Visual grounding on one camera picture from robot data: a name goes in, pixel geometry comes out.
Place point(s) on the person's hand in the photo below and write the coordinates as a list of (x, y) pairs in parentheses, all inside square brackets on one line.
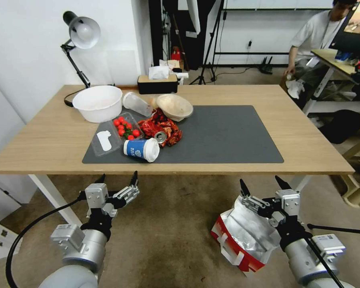
[(289, 72)]

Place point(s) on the beige lidded takeaway bowl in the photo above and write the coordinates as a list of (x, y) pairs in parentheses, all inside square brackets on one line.
[(175, 105)]

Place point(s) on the whiteboard with black stand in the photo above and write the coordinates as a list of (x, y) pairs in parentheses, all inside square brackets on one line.
[(273, 4)]

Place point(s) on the red silver food delivery bag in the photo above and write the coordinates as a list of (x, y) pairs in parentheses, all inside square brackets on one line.
[(246, 237)]

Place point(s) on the black computer monitor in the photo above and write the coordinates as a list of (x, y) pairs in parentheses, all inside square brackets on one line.
[(358, 30)]

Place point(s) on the dark grey desk mat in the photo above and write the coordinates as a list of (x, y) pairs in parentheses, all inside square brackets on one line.
[(222, 135)]

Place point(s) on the silver drink can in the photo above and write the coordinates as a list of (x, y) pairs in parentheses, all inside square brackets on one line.
[(161, 137)]

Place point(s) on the brown cardboard box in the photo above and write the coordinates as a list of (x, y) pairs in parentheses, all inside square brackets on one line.
[(169, 64)]

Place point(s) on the white softbox panel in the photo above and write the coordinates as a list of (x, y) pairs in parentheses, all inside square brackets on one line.
[(194, 15)]

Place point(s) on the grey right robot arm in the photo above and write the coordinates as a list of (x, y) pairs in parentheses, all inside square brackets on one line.
[(303, 258)]

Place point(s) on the black tripod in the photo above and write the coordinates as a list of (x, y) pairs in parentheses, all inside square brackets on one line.
[(211, 39)]

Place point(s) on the crumpled red snack wrapper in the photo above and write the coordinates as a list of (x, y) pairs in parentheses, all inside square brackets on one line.
[(156, 124)]

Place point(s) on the white drawer cabinet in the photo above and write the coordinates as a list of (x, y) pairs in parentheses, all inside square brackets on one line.
[(3, 195)]

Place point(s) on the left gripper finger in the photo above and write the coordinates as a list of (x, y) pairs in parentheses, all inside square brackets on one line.
[(100, 180), (129, 193)]

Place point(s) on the black bag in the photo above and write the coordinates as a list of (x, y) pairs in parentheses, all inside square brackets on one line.
[(345, 126)]

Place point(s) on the blue paper cup white lid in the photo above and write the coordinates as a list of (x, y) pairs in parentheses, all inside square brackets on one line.
[(139, 149)]

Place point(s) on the blue item on desk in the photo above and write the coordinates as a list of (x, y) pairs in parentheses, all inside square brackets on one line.
[(344, 56)]

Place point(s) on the black wifi router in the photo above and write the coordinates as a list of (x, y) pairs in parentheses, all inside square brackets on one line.
[(266, 66)]

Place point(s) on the black wall plug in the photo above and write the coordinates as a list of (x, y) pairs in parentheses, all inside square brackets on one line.
[(250, 43)]

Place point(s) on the white crumpled bag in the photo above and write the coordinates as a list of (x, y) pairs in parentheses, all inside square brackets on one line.
[(295, 88)]

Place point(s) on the large white plastic bowl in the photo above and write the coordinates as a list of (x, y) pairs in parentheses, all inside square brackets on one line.
[(97, 103)]

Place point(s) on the wooden desk white frame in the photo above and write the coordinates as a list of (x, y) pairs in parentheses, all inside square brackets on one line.
[(330, 58)]

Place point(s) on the person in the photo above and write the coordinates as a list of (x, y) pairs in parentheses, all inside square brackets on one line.
[(315, 33)]

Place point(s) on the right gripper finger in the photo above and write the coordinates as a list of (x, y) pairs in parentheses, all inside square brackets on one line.
[(284, 184), (253, 203)]

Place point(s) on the white label on clamshell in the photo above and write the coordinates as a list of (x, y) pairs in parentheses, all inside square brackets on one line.
[(104, 141)]

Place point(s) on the white tissue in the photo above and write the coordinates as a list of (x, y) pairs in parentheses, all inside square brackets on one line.
[(158, 72)]

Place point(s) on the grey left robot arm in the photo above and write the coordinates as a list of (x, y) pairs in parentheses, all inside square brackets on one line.
[(84, 249)]

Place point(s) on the white roll object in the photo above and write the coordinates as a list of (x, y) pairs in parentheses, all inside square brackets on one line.
[(180, 75)]

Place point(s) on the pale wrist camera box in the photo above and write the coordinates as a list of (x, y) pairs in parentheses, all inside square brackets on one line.
[(288, 202), (96, 196)]

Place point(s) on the clear plastic clamshell container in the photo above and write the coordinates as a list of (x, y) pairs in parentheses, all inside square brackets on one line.
[(108, 144)]

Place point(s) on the clear plastic cup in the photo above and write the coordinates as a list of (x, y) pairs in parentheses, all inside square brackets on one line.
[(136, 104)]

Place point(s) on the wooden table with white legs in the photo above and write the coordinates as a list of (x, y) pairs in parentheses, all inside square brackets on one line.
[(303, 135)]

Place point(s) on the red small container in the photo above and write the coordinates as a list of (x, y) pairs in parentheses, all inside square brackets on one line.
[(175, 54)]

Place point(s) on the black tissue box wooden lid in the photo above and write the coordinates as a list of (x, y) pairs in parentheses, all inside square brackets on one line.
[(157, 85)]

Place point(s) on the black and white desk lamp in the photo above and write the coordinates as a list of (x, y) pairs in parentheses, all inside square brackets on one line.
[(84, 31)]

